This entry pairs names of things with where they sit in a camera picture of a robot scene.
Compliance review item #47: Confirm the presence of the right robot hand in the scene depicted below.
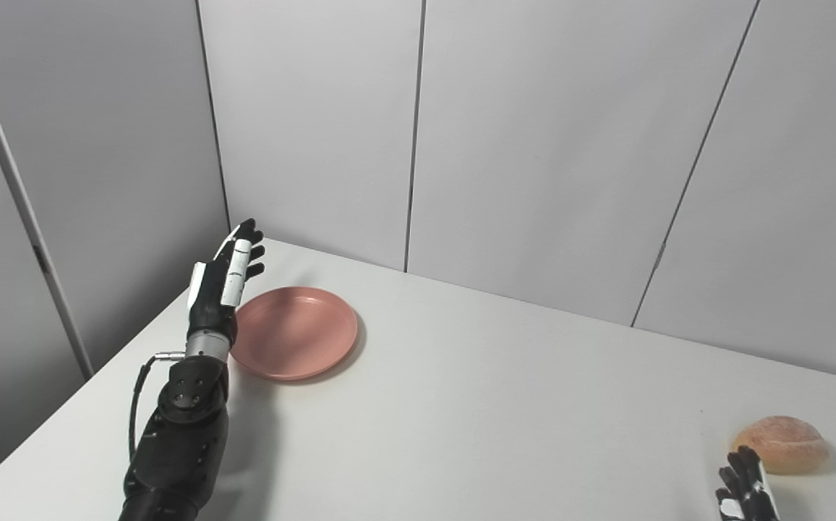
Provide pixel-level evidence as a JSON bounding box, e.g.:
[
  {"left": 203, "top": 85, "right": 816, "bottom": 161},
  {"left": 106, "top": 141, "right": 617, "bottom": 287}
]
[{"left": 715, "top": 445, "right": 780, "bottom": 521}]

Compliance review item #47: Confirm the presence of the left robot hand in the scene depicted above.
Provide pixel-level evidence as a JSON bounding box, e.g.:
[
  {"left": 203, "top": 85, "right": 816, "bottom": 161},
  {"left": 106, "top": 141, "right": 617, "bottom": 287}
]
[{"left": 186, "top": 219, "right": 266, "bottom": 345}]

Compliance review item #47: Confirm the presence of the brown bread roll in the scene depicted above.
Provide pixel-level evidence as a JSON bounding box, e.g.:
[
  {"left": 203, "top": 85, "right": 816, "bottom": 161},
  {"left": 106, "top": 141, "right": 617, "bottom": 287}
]
[{"left": 732, "top": 415, "right": 829, "bottom": 475}]

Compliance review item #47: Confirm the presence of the pink round plate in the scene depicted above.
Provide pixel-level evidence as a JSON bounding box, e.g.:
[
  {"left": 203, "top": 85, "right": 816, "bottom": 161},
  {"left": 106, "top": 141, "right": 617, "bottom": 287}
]
[{"left": 230, "top": 287, "right": 359, "bottom": 381}]

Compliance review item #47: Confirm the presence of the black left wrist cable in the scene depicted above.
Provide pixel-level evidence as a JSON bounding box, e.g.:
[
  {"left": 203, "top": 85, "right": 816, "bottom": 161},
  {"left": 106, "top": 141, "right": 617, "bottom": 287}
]
[{"left": 127, "top": 352, "right": 186, "bottom": 464}]

